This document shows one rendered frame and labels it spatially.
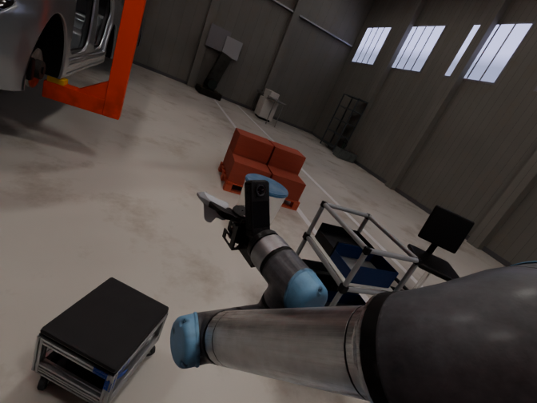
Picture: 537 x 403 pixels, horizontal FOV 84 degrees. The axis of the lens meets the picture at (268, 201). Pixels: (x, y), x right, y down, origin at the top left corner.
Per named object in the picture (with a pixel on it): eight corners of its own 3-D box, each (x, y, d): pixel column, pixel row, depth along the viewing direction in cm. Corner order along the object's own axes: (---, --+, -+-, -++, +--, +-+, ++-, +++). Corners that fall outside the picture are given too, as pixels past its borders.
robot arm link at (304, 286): (284, 331, 47) (307, 291, 44) (251, 282, 55) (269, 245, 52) (316, 323, 52) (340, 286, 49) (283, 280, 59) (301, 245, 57)
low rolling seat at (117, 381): (100, 320, 165) (113, 273, 153) (157, 351, 162) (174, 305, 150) (25, 387, 125) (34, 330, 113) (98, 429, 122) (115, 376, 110)
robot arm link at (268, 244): (266, 248, 52) (301, 243, 56) (253, 233, 55) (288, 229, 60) (255, 281, 55) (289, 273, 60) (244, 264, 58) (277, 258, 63)
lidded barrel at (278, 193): (260, 222, 357) (279, 179, 336) (272, 246, 317) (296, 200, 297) (222, 215, 335) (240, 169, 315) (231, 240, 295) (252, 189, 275)
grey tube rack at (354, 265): (258, 314, 218) (318, 197, 183) (304, 317, 236) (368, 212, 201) (281, 386, 173) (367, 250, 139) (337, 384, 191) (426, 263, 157)
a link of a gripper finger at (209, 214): (186, 215, 67) (220, 232, 65) (190, 192, 64) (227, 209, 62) (194, 210, 70) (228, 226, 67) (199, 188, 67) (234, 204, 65)
